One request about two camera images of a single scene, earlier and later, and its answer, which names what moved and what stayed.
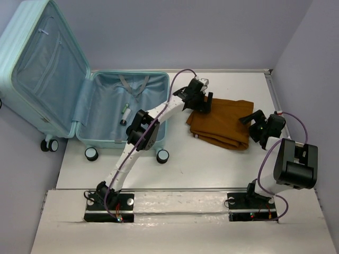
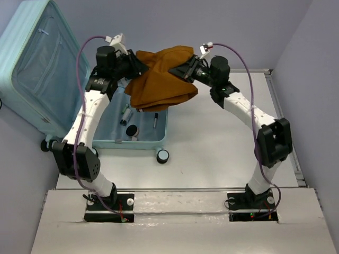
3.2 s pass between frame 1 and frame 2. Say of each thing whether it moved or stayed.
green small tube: stayed
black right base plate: stayed
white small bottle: stayed
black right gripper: moved
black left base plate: stayed
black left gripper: moved
